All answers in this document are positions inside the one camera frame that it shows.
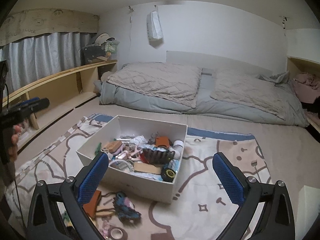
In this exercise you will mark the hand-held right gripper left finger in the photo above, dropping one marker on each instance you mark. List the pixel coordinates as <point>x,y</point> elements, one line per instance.
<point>93,177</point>

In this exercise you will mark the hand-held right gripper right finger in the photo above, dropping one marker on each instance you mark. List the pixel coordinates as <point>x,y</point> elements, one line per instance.
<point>228,180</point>

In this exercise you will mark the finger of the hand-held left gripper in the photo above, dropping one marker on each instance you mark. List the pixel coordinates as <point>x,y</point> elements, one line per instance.
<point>41,104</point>
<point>28,101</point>

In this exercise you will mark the white cardboard shoe box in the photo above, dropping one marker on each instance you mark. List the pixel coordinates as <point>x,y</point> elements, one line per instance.
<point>140,187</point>

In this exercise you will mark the person's left hand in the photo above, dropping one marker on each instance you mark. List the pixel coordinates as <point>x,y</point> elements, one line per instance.
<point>13,142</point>

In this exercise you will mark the wooden shelf unit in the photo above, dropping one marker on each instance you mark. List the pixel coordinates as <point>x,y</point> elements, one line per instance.
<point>57,85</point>

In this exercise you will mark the printed cartoon blanket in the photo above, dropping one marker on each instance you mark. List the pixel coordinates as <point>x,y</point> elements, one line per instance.
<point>200,175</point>

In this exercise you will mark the metal back scratcher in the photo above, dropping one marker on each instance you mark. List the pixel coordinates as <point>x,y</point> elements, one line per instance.
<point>254,164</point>

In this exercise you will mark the brown leather sleeve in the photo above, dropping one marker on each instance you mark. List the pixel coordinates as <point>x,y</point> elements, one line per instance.
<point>93,207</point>

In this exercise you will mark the wooden brush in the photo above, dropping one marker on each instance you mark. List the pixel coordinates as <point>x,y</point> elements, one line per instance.
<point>115,147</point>

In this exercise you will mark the blue crocheted yarn piece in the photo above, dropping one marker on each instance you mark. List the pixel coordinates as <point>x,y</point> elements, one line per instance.
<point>125,210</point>

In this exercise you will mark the grey curtain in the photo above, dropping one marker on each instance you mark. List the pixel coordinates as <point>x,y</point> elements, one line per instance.
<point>50,55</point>

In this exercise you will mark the bag of pink beads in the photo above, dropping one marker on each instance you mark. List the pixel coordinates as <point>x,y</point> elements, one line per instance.
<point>106,230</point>

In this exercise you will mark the wooden block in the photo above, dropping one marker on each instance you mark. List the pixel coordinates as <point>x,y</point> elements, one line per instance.
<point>147,168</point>

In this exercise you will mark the small white bottle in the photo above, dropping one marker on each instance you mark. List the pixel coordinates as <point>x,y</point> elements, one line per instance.
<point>178,145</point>

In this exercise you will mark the black hair claw clip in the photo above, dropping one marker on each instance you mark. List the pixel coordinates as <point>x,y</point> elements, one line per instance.
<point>157,156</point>

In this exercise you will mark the black bag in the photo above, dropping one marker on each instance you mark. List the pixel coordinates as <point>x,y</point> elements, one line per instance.
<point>92,53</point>

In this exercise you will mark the beige printed valance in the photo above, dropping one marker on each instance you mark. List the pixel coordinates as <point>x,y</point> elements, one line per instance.
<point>50,22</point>

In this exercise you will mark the white box lid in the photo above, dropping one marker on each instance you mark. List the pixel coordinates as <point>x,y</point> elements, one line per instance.
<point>311,205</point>

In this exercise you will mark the white cap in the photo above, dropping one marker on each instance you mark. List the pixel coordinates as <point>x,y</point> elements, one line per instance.
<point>101,38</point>

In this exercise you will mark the clear box of green things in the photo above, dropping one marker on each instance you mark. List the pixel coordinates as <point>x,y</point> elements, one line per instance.
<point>111,47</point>

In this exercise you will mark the beige textured pillow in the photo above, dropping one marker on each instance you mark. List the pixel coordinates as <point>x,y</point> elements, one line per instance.
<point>245,90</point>
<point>155,80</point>

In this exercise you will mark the grey duvet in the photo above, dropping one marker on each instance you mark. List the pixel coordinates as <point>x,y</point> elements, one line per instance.
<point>155,102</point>

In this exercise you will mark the dark clothes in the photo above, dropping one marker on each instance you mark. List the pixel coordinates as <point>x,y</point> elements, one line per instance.
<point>312,107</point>

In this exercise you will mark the pile of pink clothes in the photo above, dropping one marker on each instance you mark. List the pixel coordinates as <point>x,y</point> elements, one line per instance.
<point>305,87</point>

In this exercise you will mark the white headboard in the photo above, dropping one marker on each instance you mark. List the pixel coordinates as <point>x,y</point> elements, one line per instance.
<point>212,60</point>

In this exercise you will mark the wooden cabinet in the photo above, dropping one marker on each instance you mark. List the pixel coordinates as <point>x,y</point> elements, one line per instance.
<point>291,62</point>

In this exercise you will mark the white hanging bag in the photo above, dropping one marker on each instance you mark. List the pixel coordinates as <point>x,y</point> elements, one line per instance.
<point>154,26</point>

